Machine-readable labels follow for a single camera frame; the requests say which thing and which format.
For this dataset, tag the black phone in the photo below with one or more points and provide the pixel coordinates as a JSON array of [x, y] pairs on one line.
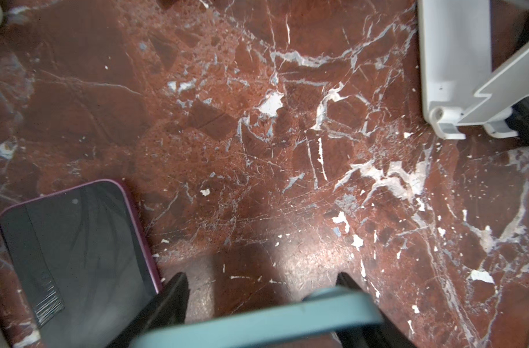
[[323, 311]]

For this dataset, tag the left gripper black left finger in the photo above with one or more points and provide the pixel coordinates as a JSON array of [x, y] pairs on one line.
[[167, 308]]

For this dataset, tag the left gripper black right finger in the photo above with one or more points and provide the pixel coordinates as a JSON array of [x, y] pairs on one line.
[[364, 335]]

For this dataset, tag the white silver phone stand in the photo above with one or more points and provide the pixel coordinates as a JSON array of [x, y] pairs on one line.
[[459, 85]]

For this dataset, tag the phone with white edge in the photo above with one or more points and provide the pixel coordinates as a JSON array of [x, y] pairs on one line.
[[82, 261]]

